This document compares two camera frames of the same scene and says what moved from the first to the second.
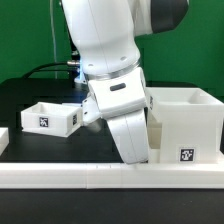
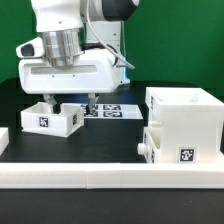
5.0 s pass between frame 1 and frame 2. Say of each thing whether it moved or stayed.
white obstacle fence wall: stayed
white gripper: moved
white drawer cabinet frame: stayed
